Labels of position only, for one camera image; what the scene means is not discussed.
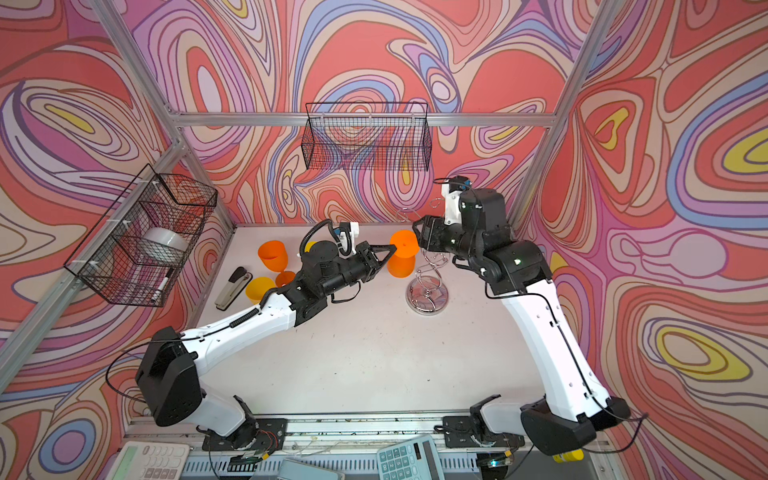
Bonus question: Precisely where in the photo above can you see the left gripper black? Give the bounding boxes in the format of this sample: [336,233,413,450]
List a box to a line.
[317,244,397,302]

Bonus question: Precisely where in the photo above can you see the orange wine glass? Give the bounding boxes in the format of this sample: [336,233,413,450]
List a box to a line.
[258,240,296,287]
[387,230,420,278]

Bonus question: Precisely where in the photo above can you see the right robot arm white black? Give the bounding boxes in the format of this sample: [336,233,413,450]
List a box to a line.
[412,177,631,456]

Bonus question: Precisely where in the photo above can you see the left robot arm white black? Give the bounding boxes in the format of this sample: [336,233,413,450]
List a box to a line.
[135,219,397,450]

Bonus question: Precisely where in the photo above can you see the chrome wine glass rack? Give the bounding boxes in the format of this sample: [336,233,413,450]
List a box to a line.
[405,249,449,316]

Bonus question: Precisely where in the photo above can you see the grey black stapler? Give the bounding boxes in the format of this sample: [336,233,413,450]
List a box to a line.
[214,266,253,311]

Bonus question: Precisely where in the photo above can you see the teal calculator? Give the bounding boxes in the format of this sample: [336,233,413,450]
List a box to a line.
[376,435,445,480]

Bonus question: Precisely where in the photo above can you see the silver tape roll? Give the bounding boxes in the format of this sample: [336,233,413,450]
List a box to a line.
[139,227,188,265]

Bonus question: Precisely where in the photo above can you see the black marker pen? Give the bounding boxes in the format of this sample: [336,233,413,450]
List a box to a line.
[151,274,169,303]

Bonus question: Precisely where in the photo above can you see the yellow small bottle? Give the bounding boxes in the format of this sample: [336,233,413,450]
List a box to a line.
[553,449,585,464]

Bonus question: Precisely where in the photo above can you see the white calculator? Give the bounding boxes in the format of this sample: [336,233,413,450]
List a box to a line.
[105,441,191,480]

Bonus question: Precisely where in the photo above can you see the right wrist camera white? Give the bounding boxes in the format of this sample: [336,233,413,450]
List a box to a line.
[436,175,471,226]

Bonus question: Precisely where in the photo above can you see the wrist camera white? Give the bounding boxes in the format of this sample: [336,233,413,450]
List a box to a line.
[436,175,471,226]
[334,222,360,256]

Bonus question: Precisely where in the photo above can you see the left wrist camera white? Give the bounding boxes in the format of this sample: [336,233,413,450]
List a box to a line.
[334,222,360,256]

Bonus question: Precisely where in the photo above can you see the back black wire basket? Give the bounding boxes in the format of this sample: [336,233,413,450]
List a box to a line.
[301,101,432,172]

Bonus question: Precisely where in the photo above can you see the black wire basket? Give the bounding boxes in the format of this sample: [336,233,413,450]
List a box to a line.
[64,164,218,308]
[301,101,432,172]

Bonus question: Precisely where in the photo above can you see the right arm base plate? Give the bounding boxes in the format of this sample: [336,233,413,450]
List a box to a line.
[433,415,525,451]

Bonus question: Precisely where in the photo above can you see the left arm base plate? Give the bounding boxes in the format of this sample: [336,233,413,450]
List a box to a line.
[202,418,288,453]

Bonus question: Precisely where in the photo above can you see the left black wire basket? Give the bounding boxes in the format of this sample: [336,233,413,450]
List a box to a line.
[64,164,218,308]

